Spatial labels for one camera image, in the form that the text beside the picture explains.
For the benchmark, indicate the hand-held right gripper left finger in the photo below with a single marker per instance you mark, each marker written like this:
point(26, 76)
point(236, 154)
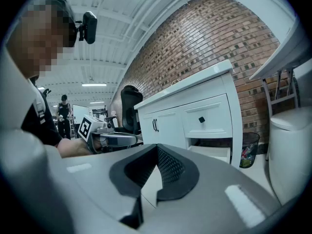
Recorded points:
point(97, 177)

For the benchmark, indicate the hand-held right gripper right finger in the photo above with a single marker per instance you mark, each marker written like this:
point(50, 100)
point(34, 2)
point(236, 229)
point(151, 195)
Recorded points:
point(219, 179)

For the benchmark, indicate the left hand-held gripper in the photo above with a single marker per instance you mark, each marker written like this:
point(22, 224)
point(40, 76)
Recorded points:
point(85, 128)

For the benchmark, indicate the short white drawer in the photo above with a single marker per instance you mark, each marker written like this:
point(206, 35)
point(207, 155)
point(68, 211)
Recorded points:
point(214, 153)

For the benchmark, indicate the person's left forearm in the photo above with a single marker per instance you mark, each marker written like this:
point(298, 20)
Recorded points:
point(73, 149)

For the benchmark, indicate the black square drawer knob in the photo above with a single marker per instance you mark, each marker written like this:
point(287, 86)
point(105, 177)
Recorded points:
point(201, 119)

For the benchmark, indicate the tall white drawer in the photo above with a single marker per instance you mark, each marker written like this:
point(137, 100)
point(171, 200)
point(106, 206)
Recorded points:
point(214, 111)

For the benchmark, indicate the person's left hand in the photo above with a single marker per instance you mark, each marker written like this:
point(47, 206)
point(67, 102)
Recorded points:
point(98, 145)

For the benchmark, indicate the white cabinet door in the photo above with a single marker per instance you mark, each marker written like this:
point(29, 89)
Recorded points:
point(147, 133)
point(170, 130)

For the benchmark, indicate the black office chair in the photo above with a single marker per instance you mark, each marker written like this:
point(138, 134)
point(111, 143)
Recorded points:
point(130, 101)

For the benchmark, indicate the ceiling light panel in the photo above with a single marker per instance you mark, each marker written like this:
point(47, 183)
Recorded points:
point(93, 84)
point(96, 102)

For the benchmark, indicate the white board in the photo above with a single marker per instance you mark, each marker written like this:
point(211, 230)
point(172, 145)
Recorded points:
point(80, 113)

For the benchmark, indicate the white toilet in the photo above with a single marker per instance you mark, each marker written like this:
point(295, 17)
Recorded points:
point(290, 150)

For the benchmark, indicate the chrome faucet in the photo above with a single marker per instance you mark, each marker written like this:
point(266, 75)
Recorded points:
point(175, 82)

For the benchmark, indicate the person's torso in black shirt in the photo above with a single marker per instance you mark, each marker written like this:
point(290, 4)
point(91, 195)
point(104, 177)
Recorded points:
point(36, 125)

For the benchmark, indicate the white vanity cabinet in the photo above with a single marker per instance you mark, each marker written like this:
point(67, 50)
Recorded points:
point(195, 77)

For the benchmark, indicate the person's head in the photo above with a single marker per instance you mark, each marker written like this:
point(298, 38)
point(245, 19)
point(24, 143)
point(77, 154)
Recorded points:
point(36, 38)

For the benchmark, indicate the black head camera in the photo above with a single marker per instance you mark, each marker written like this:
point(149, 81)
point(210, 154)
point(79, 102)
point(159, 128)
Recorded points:
point(89, 28)

